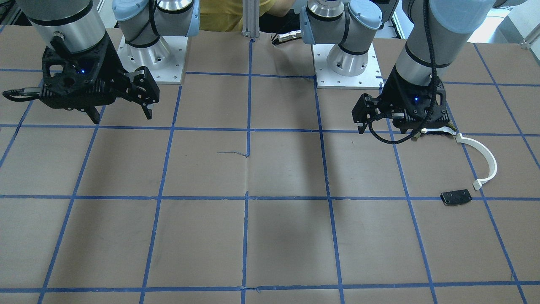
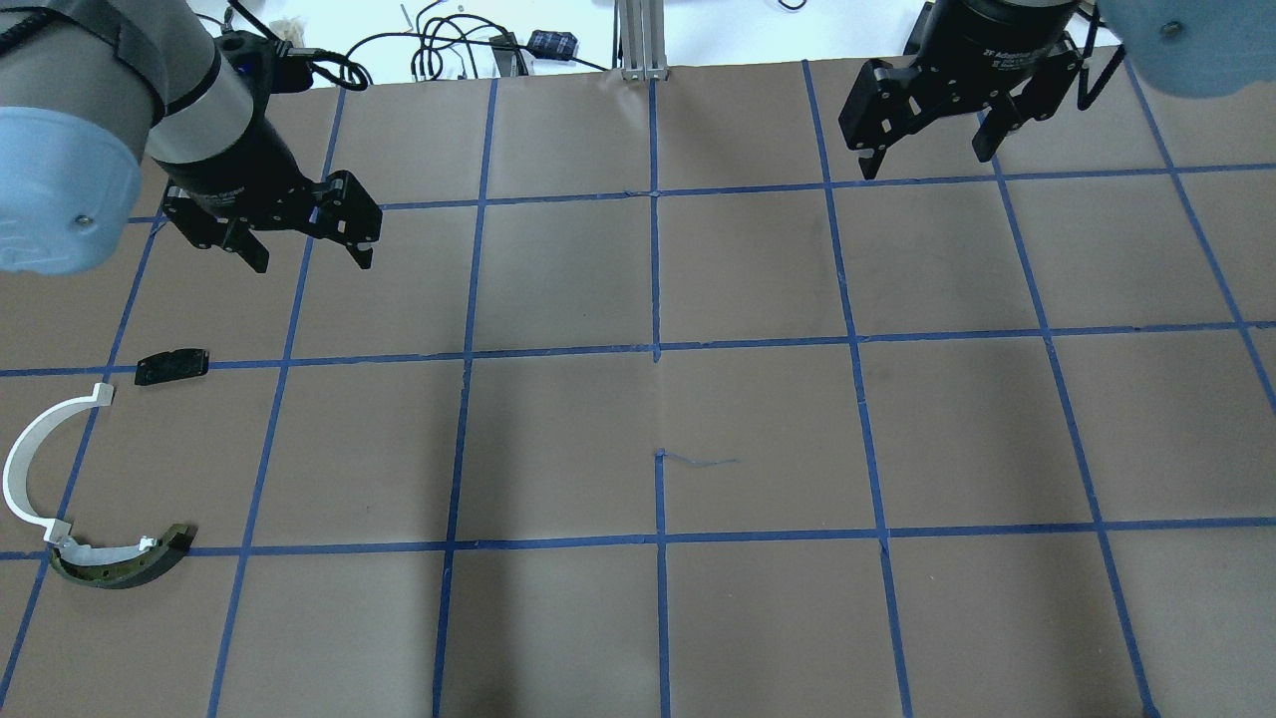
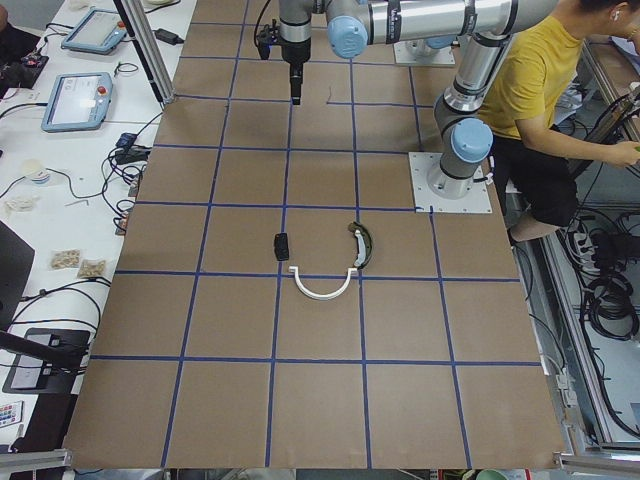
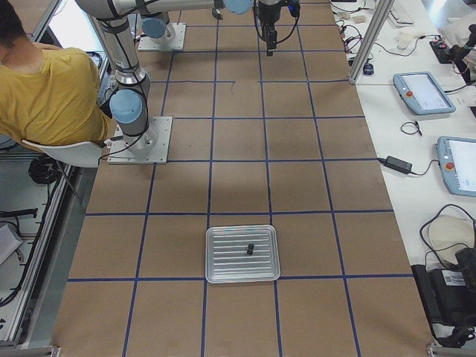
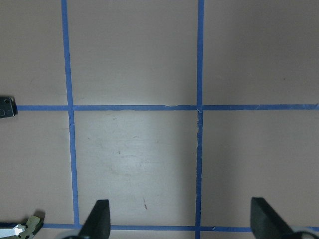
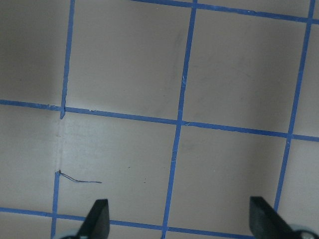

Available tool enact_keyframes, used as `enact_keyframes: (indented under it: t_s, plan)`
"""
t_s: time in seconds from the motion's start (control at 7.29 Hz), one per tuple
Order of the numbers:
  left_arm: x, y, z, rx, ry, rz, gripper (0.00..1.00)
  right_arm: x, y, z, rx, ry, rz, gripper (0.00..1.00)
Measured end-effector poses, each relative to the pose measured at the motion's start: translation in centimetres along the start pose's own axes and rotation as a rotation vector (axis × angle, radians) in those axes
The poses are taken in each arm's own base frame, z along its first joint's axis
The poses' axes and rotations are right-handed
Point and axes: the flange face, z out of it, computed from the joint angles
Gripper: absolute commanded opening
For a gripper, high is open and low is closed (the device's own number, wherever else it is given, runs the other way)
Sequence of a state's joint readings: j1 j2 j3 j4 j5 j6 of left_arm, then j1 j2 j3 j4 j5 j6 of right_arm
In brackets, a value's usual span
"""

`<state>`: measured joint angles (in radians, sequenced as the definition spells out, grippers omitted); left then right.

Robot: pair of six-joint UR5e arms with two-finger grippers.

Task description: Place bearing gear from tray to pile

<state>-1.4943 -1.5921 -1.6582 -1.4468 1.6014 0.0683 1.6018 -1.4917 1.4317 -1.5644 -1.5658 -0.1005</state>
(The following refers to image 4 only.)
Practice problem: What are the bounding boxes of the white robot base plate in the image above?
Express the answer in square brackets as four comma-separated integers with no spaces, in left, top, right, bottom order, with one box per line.
[106,117,173,164]

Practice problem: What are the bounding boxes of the black power adapter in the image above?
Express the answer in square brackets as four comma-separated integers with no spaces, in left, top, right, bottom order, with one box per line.
[377,155,412,175]

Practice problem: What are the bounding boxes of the small black looped cable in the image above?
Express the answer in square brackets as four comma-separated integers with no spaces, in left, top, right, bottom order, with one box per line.
[400,120,423,137]

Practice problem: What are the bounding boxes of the aluminium frame post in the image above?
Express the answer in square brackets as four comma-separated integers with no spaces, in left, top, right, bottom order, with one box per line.
[348,0,394,84]

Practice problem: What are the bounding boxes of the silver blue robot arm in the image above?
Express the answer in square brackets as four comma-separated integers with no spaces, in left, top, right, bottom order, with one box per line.
[77,1,286,157]

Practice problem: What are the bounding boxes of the person in yellow shirt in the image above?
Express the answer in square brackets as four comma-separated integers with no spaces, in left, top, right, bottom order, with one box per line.
[0,0,112,152]

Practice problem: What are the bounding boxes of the black device with label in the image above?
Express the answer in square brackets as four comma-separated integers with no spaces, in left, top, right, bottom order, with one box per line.
[411,264,475,348]

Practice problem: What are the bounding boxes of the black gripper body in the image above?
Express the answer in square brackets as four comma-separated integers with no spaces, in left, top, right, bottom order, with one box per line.
[258,1,280,42]

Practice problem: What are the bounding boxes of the white plastic chair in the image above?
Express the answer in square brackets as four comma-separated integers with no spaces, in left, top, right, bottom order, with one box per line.
[22,139,103,168]

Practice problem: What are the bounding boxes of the round beige disc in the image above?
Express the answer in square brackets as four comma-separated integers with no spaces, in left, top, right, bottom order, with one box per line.
[428,215,475,265]

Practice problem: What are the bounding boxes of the far blue teach pendant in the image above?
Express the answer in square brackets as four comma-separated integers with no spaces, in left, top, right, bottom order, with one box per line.
[393,71,456,115]

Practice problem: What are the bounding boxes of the near blue teach pendant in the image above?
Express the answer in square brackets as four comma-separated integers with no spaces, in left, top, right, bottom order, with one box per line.
[437,136,475,197]

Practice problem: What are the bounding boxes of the ribbed metal tray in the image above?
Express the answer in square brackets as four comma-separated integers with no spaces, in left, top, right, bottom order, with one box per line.
[205,225,280,283]

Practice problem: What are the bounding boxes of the white keyboard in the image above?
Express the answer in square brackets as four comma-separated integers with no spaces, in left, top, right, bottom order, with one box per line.
[388,0,414,28]

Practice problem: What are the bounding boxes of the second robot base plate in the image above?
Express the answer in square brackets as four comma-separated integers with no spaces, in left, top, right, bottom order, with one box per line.
[138,18,187,52]

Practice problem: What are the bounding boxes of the blue teach pendant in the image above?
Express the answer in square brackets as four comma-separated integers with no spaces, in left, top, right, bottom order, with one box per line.
[437,136,475,197]
[393,71,456,115]

